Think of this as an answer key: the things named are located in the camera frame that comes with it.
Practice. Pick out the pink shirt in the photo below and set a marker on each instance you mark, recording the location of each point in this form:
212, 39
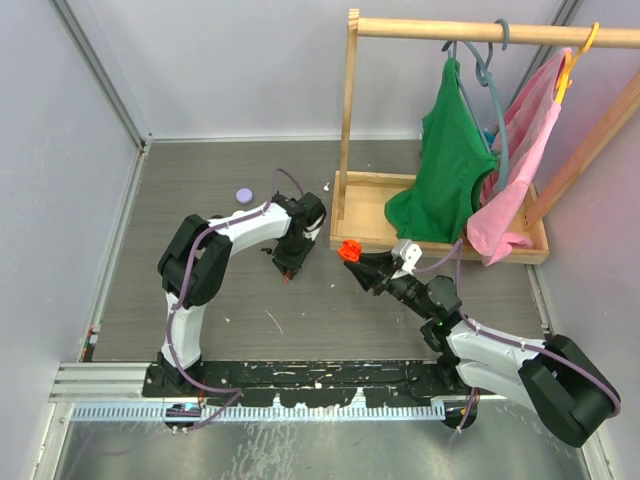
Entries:
529, 121

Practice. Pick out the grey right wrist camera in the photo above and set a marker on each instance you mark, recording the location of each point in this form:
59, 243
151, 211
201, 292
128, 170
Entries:
405, 254

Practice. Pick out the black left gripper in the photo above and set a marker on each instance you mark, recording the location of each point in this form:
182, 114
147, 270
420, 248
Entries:
283, 261

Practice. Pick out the yellow clothes hanger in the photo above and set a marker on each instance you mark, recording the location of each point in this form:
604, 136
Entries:
571, 58

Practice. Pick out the wooden clothes rack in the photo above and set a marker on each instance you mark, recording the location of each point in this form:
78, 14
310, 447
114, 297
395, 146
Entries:
359, 198

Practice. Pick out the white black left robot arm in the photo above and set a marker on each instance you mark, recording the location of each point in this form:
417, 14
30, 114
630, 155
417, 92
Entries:
194, 264

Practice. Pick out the grey blue clothes hanger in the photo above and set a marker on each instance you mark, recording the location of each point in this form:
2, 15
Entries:
485, 80

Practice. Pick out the green shirt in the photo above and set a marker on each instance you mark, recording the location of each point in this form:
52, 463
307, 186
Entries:
454, 165

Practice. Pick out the blue cloth item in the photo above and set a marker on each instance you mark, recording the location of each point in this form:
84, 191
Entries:
490, 137

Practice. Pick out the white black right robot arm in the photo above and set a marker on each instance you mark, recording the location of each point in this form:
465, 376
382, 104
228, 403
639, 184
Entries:
553, 377

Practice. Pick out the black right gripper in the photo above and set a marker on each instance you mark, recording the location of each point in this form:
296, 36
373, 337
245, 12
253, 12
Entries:
372, 277

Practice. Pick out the white slotted cable duct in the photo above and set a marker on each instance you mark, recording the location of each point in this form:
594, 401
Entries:
188, 412

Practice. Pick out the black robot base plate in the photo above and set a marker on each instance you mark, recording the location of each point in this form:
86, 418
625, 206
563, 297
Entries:
392, 383

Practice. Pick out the purple round charging case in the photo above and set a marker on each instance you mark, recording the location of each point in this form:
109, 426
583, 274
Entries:
244, 196

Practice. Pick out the orange earbud charging case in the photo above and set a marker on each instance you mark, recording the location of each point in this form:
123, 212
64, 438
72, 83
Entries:
350, 250

